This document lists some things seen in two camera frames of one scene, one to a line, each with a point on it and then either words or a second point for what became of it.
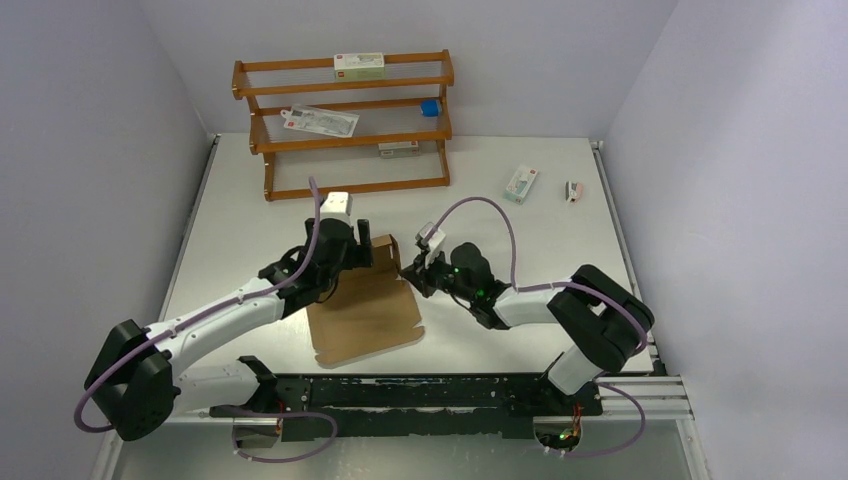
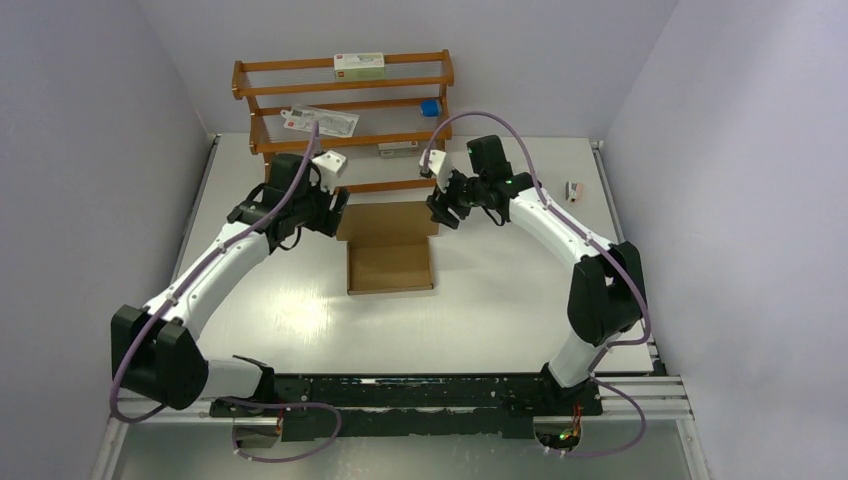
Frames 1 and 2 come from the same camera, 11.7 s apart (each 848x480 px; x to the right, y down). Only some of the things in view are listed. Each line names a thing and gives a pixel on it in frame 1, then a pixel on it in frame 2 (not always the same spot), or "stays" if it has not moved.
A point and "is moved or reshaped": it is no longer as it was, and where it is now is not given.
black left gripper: (360, 255) to (327, 219)
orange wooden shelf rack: (348, 123) stays
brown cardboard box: (370, 312) is moved or reshaped
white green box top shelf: (359, 66) stays
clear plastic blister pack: (318, 120) stays
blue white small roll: (430, 108) stays
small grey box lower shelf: (398, 149) stays
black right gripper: (419, 274) to (439, 205)
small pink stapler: (573, 191) stays
